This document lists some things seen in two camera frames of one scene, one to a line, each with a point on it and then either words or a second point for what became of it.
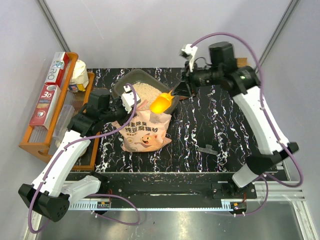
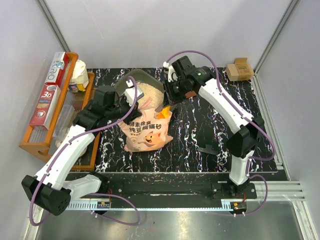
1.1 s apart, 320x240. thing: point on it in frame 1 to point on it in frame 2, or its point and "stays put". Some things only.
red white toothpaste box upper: [57, 69] stays put
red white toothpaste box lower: [45, 106] stays put
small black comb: [207, 149] stays put
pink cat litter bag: [146, 131] stays put
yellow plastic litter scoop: [162, 102] to [164, 113]
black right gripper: [183, 89] to [169, 98]
